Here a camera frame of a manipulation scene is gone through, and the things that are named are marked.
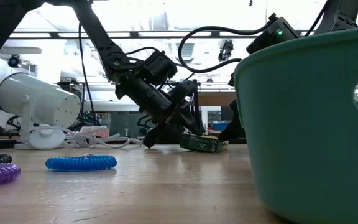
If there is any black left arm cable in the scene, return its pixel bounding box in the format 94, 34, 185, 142
78, 21, 96, 125

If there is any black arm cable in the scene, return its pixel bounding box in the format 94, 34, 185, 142
78, 21, 96, 125
305, 0, 334, 37

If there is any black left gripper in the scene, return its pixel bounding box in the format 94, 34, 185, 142
115, 76, 205, 149

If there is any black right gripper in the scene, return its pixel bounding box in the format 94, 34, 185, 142
218, 72, 247, 142

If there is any blue coil wristband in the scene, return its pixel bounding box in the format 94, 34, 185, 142
45, 154, 117, 172

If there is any green yellow crayon box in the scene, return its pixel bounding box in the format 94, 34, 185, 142
179, 133, 229, 154

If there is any white lamp cable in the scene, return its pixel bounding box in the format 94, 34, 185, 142
31, 124, 149, 150

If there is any pink white crate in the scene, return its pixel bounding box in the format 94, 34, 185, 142
79, 125, 111, 138

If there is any teal plastic bin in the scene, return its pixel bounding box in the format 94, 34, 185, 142
233, 26, 358, 224

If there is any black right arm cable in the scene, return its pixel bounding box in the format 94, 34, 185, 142
305, 0, 334, 37

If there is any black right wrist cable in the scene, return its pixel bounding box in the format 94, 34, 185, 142
177, 24, 273, 75

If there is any black background monitor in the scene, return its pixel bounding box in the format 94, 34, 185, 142
208, 106, 233, 123

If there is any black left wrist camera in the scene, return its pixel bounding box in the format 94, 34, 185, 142
141, 50, 178, 86

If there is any black background frame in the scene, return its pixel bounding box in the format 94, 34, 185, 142
56, 80, 155, 138

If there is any black overhead beam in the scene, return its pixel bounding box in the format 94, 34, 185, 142
9, 30, 316, 39

